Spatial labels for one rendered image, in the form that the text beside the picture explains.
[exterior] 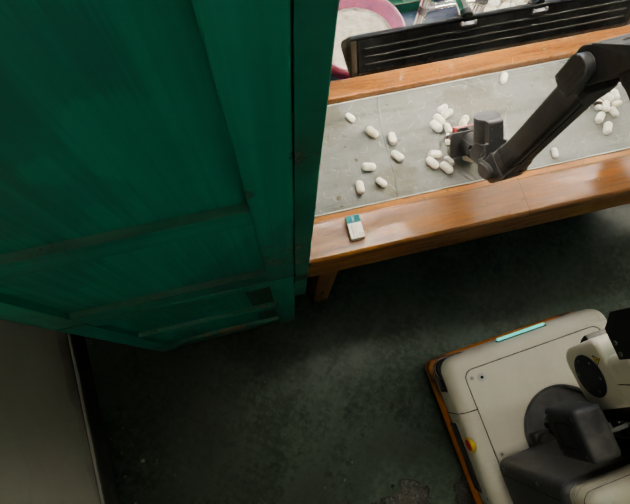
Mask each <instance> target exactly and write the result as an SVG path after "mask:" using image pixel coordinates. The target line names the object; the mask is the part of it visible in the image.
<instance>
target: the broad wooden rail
mask: <svg viewBox="0 0 630 504"><path fill-rule="evenodd" d="M629 203H630V149H625V150H621V151H616V152H612V153H607V154H602V155H598V156H593V157H589V158H584V159H580V160H575V161H570V162H566V163H561V164H557V165H552V166H548V167H543V168H538V169H534V170H529V171H525V172H524V173H523V174H522V175H520V176H516V177H513V178H510V179H506V180H503V181H499V182H496V183H493V184H492V183H489V182H488V181H487V180H484V181H479V182H474V183H470V184H465V185H461V186H456V187H451V188H447V189H442V190H438V191H433V192H429V193H424V194H419V195H415V196H410V197H406V198H401V199H397V200H392V201H387V202H383V203H378V204H374V205H369V206H365V207H360V208H355V209H351V210H346V211H342V212H337V213H333V214H328V215H323V216H319V217H314V226H313V234H312V240H311V252H310V260H309V266H308V277H307V278H309V277H314V276H318V275H322V274H327V273H331V272H335V271H340V270H344V269H348V268H353V267H357V266H361V265H366V264H370V263H374V262H379V261H383V260H387V259H392V258H396V257H400V256H405V255H409V254H413V253H418V252H422V251H426V250H431V249H435V248H439V247H441V246H448V245H452V244H457V243H461V242H465V241H469V240H474V239H478V238H482V237H487V236H491V235H495V234H500V233H504V232H508V231H513V230H517V229H521V228H526V227H530V226H534V225H539V224H543V223H547V222H552V221H556V220H560V219H564V218H569V217H573V216H577V215H582V214H586V213H590V212H595V211H599V210H603V209H608V208H612V207H616V206H621V205H625V204H629ZM355 214H359V216H360V219H361V223H362V226H363V230H364V233H365V238H364V239H361V240H356V241H352V242H351V241H350V238H349V234H348V231H347V227H346V223H345V217H346V216H350V215H355Z"/></svg>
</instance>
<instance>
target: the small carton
mask: <svg viewBox="0 0 630 504"><path fill-rule="evenodd" d="M345 223H346V227H347V231H348V234H349V238H350V241H351V242H352V241H356V240H361V239H364V238H365V233H364V230H363V226H362V223H361V219H360V216H359V214H355V215H350V216H346V217H345Z"/></svg>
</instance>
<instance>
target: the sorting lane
mask: <svg viewBox="0 0 630 504"><path fill-rule="evenodd" d="M568 60H569V58H566V59H561V60H556V61H551V62H546V63H541V64H536V65H531V66H526V67H520V68H515V69H510V70H505V71H500V72H495V73H490V74H485V75H480V76H474V77H469V78H464V79H459V80H454V81H449V82H444V83H439V84H434V85H428V86H423V87H418V88H413V89H408V90H403V91H398V92H393V93H388V94H382V95H377V96H372V97H367V98H362V99H357V100H352V101H347V102H342V103H336V104H331V105H327V113H326V122H325V130H324V139H323V147H322V156H321V164H320V171H319V180H318V190H317V200H316V209H315V217H319V216H323V215H328V214H333V213H337V212H342V211H346V210H351V209H355V208H360V207H365V206H369V205H374V204H378V203H383V202H387V201H392V200H397V199H401V198H406V197H410V196H415V195H419V194H424V193H429V192H433V191H438V190H442V189H447V188H451V187H456V186H461V185H465V184H470V183H474V182H479V181H484V180H485V179H483V178H482V177H481V176H479V173H478V165H477V164H476V163H475V162H473V163H470V162H468V161H464V160H463V159H462V156H461V157H456V158H451V159H453V160H454V162H455V163H454V165H453V166H452V167H453V172H452V173H451V174H447V173H446V172H445V171H443V170H442V169H441V167H440V164H441V162H443V161H444V157H446V156H448V154H447V150H448V148H449V147H450V145H447V144H445V136H446V134H447V133H446V131H445V129H444V127H443V125H442V127H443V130H442V131H441V132H436V131H435V130H433V129H432V128H431V127H430V122H431V121H432V120H433V116H434V114H440V115H441V113H439V112H438V111H437V109H438V107H439V106H441V105H443V104H447V105H448V109H449V108H451V109H452V110H453V115H452V116H450V117H448V118H446V119H445V123H449V124H450V126H451V128H452V127H457V126H459V122H460V120H461V118H462V116H464V115H468V116H469V121H468V123H467V125H471V124H473V120H474V115H475V114H476V113H478V112H481V111H497V112H499V113H500V117H501V118H502V119H503V121H504V138H505V139H507V141H508V140H509V139H510V138H511V137H512V136H513V135H514V134H515V133H516V131H517V130H518V129H519V128H520V127H521V126H522V125H523V124H524V122H525V121H526V120H527V119H528V118H529V117H530V116H531V115H532V113H533V112H534V111H535V110H536V109H537V108H538V107H539V106H540V104H541V103H542V102H543V101H544V100H545V99H546V98H547V97H548V95H549V94H550V93H551V92H552V91H553V90H554V89H555V88H556V86H557V83H556V80H555V75H556V74H557V72H558V71H559V70H560V69H561V68H562V67H563V65H564V64H565V63H566V62H567V61H568ZM503 72H507V73H508V78H507V81H506V83H505V84H501V83H500V82H499V79H500V75H501V74H502V73H503ZM614 89H617V90H618V92H619V95H620V99H619V100H621V101H622V105H621V106H619V107H615V108H616V109H617V110H618V112H619V115H618V116H617V117H612V116H611V114H610V113H609V112H604V113H605V117H604V119H603V121H602V122H601V123H596V122H595V118H596V116H597V114H598V113H599V112H602V110H599V111H596V110H595V109H594V103H595V102H594V103H593V104H592V105H591V106H590V108H589V109H588V110H585V111H584V112H583V113H582V114H581V115H580V116H579V117H578V118H577V119H576V120H575V121H573V122H572V123H571V124H570V125H569V126H568V127H567V128H566V129H565V130H564V131H563V132H562V133H560V134H559V135H558V136H557V137H556V138H555V139H554V140H553V141H552V142H551V143H550V144H548V145H547V146H546V147H545V148H544V149H543V150H542V151H541V152H540V153H539V154H538V155H537V156H536V157H535V158H534V159H533V162H532V163H531V164H530V165H529V166H528V167H529V168H528V169H527V170H526V171H529V170H534V169H538V168H543V167H548V166H552V165H557V164H561V163H566V162H570V161H575V160H580V159H584V158H589V157H593V156H598V155H602V154H607V153H612V152H616V151H621V150H625V149H630V100H629V98H628V95H627V93H626V91H625V89H624V88H623V86H622V85H621V82H619V83H618V85H617V86H616V87H615V88H614ZM346 113H350V114H352V115H353V116H354V117H355V121H354V122H350V121H348V120H347V119H346V118H345V114H346ZM607 121H610V122H612V124H613V126H612V132H611V133H610V134H609V135H605V134H603V125H604V123H605V122H607ZM368 126H372V127H373V128H374V129H376V130H377V131H378V133H379V135H378V137H377V138H372V137H371V136H369V135H368V134H367V133H366V131H365V130H366V127H368ZM389 132H394V133H395V135H396V138H397V144H396V145H391V144H390V143H389V139H388V133H389ZM554 147H556V148H557V149H558V153H559V157H558V158H557V159H554V158H552V155H551V149H552V148H554ZM393 150H397V151H398V152H400V153H401V154H403V155H404V160H403V161H402V162H398V161H397V160H396V159H394V158H392V156H391V152H392V151H393ZM430 150H439V151H441V152H442V156H441V157H440V158H434V159H435V160H436V161H437V162H438V163H439V167H438V168H437V169H432V168H431V167H430V166H429V165H428V164H427V163H426V158H427V157H429V156H428V152H429V151H430ZM365 162H367V163H374V164H375V165H376V169H375V170H374V171H364V170H363V169H362V167H361V166H362V164H363V163H365ZM378 177H381V178H382V179H384V180H385V181H386V182H387V186H386V187H381V186H380V185H378V184H377V183H376V179H377V178H378ZM358 180H361V181H363V183H364V188H365V192H364V193H363V194H358V193H357V190H356V185H355V184H356V182H357V181H358Z"/></svg>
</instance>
